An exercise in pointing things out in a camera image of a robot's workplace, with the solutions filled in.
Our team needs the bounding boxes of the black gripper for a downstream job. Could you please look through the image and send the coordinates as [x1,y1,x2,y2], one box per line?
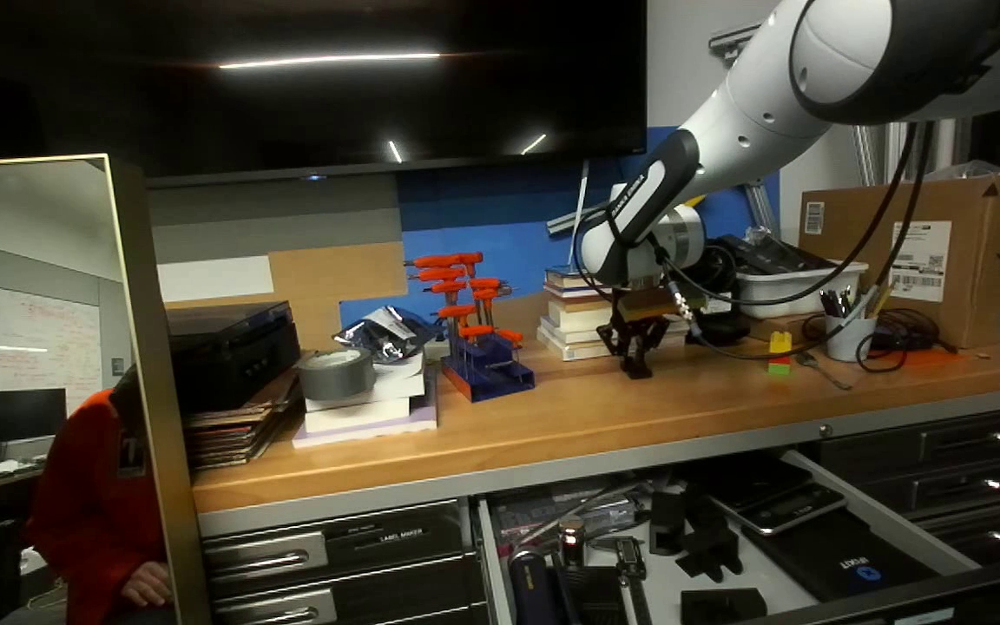
[596,310,677,374]

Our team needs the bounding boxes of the grey metal tool drawer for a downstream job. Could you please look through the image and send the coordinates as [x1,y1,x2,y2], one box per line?
[469,444,1000,625]

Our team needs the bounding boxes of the white drawer liner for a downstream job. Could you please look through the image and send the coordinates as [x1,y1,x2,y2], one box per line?
[635,479,834,625]

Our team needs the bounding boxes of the black drawer cabinet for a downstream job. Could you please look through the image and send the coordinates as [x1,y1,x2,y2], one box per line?
[195,396,1000,625]

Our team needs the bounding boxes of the yellow red green toy bricks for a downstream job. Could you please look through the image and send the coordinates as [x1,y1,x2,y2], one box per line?
[760,326,802,374]

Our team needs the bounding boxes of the orange hex keys blue stand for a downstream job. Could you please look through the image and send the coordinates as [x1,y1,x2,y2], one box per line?
[408,249,542,405]

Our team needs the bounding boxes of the black ribbed round object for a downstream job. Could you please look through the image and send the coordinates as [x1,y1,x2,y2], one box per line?
[645,474,690,554]

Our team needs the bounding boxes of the white plastic bin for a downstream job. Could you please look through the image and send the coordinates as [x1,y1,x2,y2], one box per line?
[737,235,875,323]

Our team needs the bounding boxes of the plain black tablet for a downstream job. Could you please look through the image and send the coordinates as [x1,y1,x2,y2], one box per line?
[700,451,853,538]

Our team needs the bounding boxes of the white cup with tools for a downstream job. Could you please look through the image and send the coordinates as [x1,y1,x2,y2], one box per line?
[819,285,883,363]

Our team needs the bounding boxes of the silver foil bag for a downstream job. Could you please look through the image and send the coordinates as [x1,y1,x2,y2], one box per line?
[332,301,442,363]

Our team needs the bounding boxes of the cork board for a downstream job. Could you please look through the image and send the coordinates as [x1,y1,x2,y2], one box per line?
[267,241,413,351]

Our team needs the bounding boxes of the black tablet with blue sticker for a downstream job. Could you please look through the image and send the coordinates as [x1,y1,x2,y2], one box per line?
[770,507,949,608]

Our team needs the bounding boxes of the brown cardboard box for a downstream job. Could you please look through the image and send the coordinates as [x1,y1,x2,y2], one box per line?
[796,169,1000,353]

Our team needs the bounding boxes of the black case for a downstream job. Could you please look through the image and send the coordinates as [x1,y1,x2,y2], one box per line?
[168,301,304,425]

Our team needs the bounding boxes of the stack of dark folders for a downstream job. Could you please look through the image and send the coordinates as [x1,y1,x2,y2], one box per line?
[184,369,308,473]

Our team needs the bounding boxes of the wood-framed panel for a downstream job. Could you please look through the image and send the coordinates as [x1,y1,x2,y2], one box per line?
[0,148,214,625]

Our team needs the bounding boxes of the person in red jacket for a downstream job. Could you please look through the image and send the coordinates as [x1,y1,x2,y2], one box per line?
[27,369,180,625]

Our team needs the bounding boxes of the black cable loop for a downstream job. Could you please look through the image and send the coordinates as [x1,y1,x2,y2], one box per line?
[852,310,949,374]

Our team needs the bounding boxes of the black frame-shaped plastic part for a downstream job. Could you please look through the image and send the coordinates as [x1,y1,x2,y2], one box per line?
[677,583,770,625]

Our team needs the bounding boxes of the grey duct tape roll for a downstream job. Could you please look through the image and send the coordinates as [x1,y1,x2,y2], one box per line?
[294,345,377,405]

